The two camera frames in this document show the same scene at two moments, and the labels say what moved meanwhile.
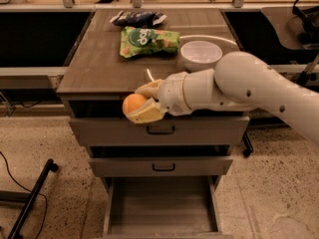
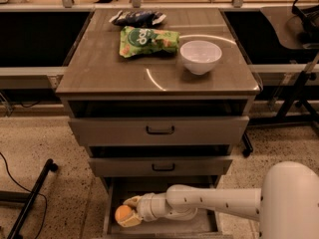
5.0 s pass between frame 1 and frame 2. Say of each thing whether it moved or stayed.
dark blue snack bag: stayed
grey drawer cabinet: stayed
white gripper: moved
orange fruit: moved
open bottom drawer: stayed
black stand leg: stayed
